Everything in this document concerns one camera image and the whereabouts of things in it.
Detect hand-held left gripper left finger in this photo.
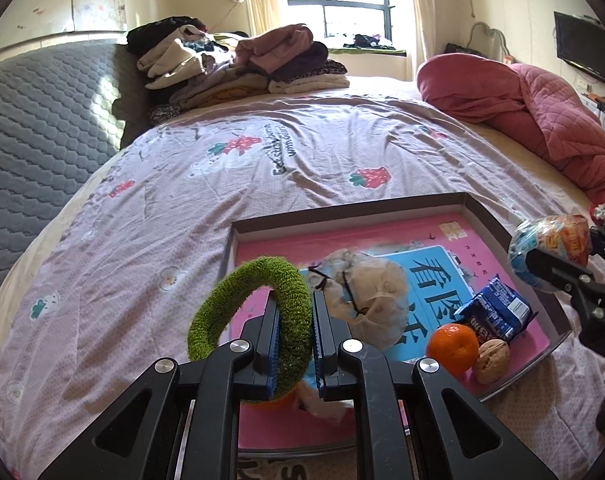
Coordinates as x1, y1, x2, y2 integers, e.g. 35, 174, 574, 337
36, 294, 282, 480

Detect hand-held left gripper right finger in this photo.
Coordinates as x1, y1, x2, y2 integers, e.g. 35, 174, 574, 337
312, 291, 558, 480

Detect blue and white toy egg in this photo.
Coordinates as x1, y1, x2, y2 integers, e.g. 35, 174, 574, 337
507, 214, 594, 293

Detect orange with stem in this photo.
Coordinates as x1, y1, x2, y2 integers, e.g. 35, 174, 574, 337
245, 385, 303, 413

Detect blue cookie packet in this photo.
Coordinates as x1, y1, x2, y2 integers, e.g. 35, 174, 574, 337
453, 274, 539, 343

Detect green fuzzy ring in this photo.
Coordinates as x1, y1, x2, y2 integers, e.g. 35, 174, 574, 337
187, 256, 314, 401

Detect translucent drawstring pouch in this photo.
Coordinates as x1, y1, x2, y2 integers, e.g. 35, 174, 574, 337
302, 249, 410, 420

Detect walnut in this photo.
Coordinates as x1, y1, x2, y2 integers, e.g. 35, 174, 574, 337
471, 338, 511, 385

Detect grey cardboard box tray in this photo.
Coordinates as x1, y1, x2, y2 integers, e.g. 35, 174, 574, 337
217, 191, 574, 458

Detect pink exercise book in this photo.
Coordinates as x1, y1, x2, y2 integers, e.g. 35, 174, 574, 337
235, 212, 553, 448

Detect pink quilted quilt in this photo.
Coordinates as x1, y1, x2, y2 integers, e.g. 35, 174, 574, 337
509, 62, 605, 211

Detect black television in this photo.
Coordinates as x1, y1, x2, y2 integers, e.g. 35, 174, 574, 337
553, 10, 605, 91

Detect pink plush blanket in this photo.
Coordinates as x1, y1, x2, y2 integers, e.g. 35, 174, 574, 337
416, 54, 530, 123

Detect black bag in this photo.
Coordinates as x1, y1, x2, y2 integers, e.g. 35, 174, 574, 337
443, 42, 488, 58

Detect pile of folded clothes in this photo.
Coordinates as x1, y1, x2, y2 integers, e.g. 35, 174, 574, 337
126, 16, 350, 111

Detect dark clothes on windowsill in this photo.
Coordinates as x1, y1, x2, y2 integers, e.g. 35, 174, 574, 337
327, 34, 408, 53

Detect grey quilted headboard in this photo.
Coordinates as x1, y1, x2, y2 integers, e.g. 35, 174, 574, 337
0, 37, 153, 321

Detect white heart-shaped wire frame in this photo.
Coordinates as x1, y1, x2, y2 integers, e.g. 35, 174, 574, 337
469, 21, 510, 61

